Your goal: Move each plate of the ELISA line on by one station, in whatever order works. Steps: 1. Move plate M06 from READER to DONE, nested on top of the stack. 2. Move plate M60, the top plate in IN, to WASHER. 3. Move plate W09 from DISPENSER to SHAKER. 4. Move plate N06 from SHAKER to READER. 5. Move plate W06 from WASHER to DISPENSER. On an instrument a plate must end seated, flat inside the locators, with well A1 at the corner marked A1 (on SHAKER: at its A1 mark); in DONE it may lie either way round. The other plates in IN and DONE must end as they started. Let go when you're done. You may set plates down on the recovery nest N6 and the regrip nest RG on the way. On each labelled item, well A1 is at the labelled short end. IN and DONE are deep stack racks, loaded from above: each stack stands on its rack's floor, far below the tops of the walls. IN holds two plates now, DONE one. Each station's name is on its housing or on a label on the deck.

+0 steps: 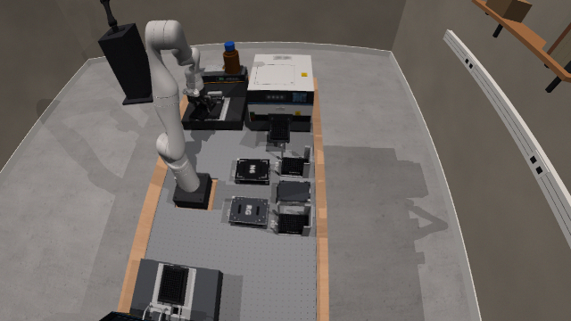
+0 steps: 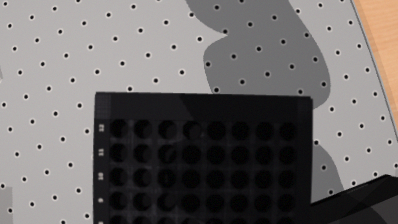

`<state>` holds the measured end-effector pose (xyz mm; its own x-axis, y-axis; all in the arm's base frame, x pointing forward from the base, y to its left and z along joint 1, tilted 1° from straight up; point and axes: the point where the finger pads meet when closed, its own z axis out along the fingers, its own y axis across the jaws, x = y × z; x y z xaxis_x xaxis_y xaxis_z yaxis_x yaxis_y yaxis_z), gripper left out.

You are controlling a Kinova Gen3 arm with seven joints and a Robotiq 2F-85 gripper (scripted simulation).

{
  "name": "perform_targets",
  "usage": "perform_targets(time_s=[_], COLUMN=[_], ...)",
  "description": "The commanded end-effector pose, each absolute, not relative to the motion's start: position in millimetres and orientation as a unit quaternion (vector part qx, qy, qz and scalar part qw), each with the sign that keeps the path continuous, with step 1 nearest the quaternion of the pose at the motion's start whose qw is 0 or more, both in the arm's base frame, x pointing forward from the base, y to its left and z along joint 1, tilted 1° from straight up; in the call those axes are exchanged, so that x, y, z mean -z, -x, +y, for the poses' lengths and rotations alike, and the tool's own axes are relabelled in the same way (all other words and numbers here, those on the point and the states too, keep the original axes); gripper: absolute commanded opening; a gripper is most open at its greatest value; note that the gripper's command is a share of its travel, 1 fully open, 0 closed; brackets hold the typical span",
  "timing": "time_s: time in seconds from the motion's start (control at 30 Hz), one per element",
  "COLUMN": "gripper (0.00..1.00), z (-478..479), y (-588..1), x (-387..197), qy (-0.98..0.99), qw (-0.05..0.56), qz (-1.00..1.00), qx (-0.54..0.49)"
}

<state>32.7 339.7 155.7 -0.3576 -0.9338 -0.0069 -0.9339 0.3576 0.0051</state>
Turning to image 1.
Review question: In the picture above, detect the blue bottle cap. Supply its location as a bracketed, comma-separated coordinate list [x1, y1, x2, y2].
[224, 41, 235, 50]

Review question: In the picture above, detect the brown glass bottle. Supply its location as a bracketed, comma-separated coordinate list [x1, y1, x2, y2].
[223, 50, 240, 75]

